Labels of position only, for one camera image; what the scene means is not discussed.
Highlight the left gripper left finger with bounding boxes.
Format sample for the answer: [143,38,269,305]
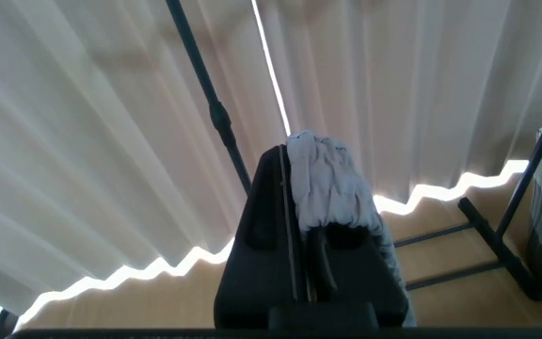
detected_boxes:
[213,144,308,330]

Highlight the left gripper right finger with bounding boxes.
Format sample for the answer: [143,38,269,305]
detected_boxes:
[306,224,409,329]

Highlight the pale grey shorts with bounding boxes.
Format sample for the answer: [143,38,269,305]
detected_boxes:
[285,130,418,329]

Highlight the black clothes rack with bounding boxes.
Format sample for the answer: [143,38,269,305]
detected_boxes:
[0,0,542,302]

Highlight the beige curtain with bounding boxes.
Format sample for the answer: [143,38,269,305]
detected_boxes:
[0,0,542,317]

